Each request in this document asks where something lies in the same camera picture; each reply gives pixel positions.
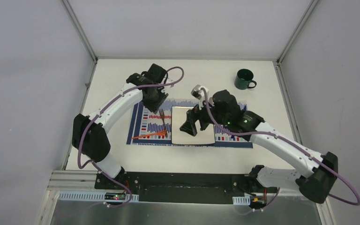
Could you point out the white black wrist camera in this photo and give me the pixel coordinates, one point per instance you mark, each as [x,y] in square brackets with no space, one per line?
[199,92]

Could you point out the white square plate black rim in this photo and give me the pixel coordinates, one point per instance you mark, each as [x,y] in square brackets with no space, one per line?
[205,137]

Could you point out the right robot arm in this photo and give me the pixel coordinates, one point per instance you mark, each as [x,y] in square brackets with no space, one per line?
[312,173]

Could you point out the aluminium frame rail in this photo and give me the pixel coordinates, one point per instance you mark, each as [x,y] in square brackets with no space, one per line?
[314,187]

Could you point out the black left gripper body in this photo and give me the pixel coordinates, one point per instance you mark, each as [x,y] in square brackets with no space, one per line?
[155,101]

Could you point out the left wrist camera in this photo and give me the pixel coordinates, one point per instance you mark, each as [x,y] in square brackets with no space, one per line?
[155,75]

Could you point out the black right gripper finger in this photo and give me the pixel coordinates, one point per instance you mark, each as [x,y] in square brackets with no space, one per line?
[204,118]
[189,126]

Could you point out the dark green mug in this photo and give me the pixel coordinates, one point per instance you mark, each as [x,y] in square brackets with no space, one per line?
[245,79]

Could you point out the brown wooden fork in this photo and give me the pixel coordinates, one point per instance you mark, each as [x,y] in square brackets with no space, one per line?
[162,116]

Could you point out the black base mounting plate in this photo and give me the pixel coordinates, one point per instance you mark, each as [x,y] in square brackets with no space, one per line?
[201,188]

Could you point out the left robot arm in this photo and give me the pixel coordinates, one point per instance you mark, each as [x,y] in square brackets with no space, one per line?
[89,135]

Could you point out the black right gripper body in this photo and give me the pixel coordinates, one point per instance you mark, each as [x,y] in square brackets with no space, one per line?
[221,119]

